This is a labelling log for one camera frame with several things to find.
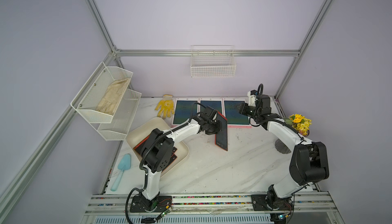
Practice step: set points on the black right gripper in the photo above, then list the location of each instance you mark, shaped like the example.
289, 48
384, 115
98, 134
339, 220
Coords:
243, 108

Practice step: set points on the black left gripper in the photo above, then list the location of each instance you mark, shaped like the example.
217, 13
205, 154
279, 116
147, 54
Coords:
218, 128

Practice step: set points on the dark red bottom tablet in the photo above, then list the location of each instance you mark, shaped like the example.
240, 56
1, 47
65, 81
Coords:
221, 138

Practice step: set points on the dark red tablet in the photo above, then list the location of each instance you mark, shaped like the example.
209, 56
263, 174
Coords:
221, 138
161, 156

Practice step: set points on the pink white writing tablet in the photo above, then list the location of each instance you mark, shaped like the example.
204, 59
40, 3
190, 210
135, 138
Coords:
184, 108

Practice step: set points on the beige storage tray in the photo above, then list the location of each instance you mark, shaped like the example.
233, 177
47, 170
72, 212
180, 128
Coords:
141, 138

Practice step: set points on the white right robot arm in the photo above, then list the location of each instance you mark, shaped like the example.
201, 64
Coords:
309, 161

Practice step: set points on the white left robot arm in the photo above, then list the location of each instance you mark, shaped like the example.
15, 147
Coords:
150, 193

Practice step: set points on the yellow work glove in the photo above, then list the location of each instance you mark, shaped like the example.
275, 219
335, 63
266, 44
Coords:
165, 107

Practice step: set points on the purple glass vase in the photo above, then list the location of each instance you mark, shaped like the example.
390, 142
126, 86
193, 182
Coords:
281, 147

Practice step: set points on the yellow flower bouquet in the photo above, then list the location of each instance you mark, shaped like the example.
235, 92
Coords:
300, 123

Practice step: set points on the white mesh two-tier shelf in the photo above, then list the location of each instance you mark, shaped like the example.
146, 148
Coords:
110, 127

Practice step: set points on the light blue object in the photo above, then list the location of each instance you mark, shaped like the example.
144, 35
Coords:
124, 165

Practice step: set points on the beige glove in shelf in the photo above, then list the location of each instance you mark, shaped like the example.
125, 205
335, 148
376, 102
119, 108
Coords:
112, 97

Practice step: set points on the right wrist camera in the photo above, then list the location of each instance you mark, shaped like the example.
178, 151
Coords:
252, 97

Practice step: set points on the white wire wall basket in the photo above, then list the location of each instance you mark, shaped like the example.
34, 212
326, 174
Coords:
212, 61

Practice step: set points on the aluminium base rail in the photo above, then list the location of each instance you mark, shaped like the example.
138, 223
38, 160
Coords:
216, 203

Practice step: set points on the aluminium frame profiles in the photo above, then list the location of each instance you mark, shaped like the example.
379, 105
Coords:
45, 45

